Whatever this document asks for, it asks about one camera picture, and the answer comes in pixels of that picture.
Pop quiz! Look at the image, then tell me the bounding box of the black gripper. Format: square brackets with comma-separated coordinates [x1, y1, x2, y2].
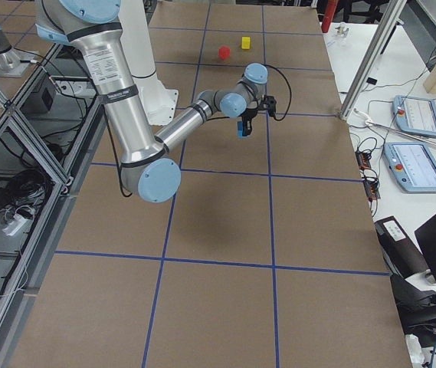
[239, 101, 261, 136]

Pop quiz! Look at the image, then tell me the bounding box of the blue wooden block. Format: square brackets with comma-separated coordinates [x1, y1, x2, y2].
[237, 121, 250, 138]

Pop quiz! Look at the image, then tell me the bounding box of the red wooden block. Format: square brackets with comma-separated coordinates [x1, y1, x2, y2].
[218, 46, 231, 61]

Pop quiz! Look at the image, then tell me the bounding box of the yellow wooden block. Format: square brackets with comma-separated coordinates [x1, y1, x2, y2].
[241, 36, 251, 50]

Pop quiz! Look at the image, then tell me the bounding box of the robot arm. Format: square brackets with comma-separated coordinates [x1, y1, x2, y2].
[35, 1, 268, 202]

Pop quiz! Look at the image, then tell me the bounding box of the red fire extinguisher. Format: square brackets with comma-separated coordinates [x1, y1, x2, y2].
[321, 0, 338, 33]

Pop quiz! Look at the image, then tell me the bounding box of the upper teach pendant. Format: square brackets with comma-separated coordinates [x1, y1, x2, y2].
[392, 95, 436, 138]

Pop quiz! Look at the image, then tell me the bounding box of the teach pendant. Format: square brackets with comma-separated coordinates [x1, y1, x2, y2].
[384, 143, 436, 193]
[392, 95, 436, 138]

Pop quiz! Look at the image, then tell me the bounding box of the lower teach pendant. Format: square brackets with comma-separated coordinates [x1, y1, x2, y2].
[384, 143, 436, 193]

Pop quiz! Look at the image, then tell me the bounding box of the white power strip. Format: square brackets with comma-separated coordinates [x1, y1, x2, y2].
[2, 214, 28, 236]

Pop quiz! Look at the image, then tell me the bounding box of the black power adapter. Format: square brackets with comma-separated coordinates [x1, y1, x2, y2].
[0, 188, 12, 210]

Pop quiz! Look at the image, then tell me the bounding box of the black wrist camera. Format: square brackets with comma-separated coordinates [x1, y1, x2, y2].
[259, 95, 277, 118]

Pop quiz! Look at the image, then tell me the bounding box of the black camera cable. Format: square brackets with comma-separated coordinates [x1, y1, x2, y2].
[265, 64, 293, 122]

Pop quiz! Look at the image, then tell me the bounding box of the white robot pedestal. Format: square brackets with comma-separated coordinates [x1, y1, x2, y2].
[119, 0, 179, 126]

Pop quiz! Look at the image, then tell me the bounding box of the aluminium frame post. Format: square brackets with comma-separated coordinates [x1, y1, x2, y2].
[339, 0, 407, 121]

